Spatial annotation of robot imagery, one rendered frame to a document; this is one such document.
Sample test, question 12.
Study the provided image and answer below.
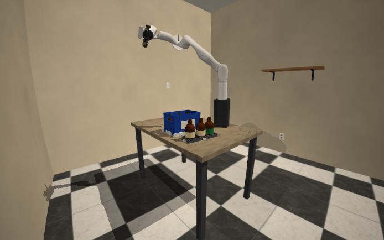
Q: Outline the blue plastic crate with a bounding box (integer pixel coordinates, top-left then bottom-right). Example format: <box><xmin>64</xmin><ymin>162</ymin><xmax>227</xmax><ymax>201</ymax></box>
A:
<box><xmin>163</xmin><ymin>110</ymin><xmax>199</xmax><ymax>136</ymax></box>

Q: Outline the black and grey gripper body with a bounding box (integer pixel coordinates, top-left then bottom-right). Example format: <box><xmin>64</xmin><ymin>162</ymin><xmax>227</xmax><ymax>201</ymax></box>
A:
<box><xmin>143</xmin><ymin>30</ymin><xmax>153</xmax><ymax>41</ymax></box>

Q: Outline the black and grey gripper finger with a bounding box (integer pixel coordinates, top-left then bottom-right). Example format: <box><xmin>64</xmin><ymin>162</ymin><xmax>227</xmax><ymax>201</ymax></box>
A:
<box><xmin>144</xmin><ymin>25</ymin><xmax>151</xmax><ymax>35</ymax></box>
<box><xmin>142</xmin><ymin>38</ymin><xmax>149</xmax><ymax>48</ymax></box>

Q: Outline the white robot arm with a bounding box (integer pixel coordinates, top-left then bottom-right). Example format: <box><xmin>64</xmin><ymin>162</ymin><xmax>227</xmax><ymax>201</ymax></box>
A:
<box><xmin>138</xmin><ymin>25</ymin><xmax>228</xmax><ymax>100</ymax></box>

